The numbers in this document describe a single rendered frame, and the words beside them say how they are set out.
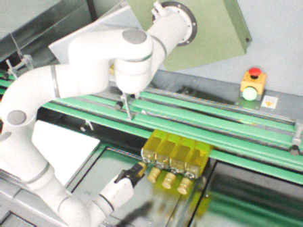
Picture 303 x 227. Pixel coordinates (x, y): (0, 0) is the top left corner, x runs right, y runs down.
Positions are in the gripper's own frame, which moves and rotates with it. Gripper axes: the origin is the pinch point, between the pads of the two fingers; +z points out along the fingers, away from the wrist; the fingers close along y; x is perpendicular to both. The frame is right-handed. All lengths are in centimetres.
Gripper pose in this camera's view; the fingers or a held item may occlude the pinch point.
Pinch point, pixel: (137, 172)
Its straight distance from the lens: 105.0
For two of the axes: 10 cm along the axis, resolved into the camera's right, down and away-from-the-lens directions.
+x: -7.3, -3.9, 5.6
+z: 6.7, -5.6, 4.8
